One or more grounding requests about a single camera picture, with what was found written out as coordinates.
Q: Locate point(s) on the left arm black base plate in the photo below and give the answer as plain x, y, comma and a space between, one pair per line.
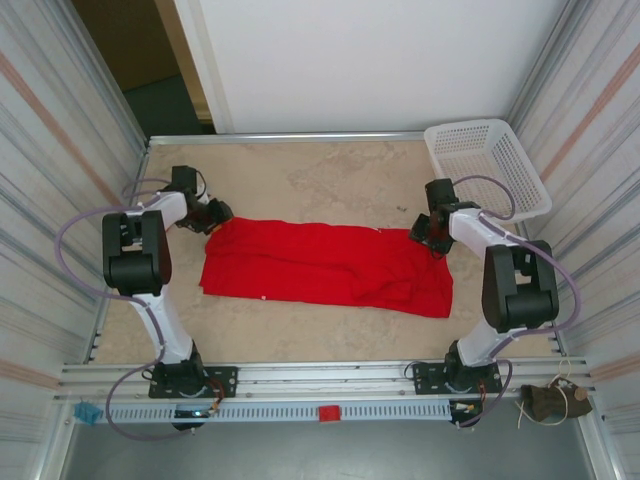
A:
225, 380

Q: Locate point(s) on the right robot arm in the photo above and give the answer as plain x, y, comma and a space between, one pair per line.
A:
520, 295

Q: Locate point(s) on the white plastic mesh basket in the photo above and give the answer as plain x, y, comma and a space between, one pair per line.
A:
500, 165

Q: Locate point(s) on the red t-shirt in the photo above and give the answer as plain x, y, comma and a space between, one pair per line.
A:
310, 260

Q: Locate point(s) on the blue clip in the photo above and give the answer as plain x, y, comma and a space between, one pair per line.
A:
86, 414

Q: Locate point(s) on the aluminium mounting rail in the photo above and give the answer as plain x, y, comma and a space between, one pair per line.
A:
325, 375

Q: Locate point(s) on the brown cloth pouch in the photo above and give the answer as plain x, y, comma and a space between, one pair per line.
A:
550, 405

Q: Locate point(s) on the small circuit board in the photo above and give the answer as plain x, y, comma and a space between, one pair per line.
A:
465, 408
195, 413

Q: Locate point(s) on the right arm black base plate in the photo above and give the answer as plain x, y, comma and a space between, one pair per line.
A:
425, 377

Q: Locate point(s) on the cork disc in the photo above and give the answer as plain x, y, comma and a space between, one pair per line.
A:
580, 394

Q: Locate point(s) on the white door frame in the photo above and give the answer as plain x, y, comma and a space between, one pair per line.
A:
200, 75

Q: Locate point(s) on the red block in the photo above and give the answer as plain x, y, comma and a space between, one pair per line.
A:
330, 414

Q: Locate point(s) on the brown board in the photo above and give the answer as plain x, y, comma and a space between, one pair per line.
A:
130, 40

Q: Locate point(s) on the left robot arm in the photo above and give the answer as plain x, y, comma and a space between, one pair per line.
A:
135, 255

